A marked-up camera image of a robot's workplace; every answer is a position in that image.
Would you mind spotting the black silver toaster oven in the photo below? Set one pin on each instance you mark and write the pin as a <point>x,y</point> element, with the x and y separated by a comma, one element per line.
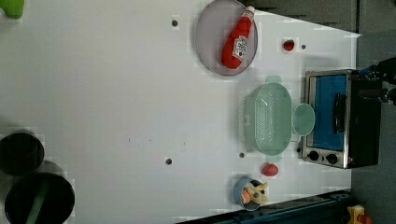
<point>347,126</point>

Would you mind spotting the toy chips in bowl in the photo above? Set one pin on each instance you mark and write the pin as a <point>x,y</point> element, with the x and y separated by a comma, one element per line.
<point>256,194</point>

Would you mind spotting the mint green cup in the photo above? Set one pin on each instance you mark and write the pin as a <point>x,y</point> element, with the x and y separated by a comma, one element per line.
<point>303,119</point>

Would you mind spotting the yellow red device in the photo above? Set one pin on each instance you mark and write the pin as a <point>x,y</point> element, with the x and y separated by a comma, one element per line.
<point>358,216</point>

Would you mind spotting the blue table frame rail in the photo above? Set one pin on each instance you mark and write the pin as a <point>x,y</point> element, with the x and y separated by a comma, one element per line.
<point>327,208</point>

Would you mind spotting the green plastic object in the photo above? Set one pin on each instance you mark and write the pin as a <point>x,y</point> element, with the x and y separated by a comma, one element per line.
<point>12,8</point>

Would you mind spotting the black round base with strap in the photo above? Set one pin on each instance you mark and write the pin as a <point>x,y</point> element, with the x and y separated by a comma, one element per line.
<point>42,198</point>

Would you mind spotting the grey round plate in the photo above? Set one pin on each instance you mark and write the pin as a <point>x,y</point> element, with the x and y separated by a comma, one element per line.
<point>216,22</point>

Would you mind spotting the large red strawberry toy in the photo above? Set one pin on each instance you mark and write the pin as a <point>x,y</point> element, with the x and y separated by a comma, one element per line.
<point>269,169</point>

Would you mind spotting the mint green plastic strainer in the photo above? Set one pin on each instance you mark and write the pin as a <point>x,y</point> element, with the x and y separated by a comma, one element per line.
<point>265,118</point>

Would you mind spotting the small red strawberry toy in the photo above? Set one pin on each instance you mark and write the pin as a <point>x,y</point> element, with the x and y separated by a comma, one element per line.
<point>288,45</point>

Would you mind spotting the blue bowl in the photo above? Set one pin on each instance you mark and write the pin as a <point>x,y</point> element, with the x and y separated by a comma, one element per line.
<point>237,190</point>

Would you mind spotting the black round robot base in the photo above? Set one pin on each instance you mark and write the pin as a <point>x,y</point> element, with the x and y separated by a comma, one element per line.
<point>20,154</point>

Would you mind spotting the red ketchup bottle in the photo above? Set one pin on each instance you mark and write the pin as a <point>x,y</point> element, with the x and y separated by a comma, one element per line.
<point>236,45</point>

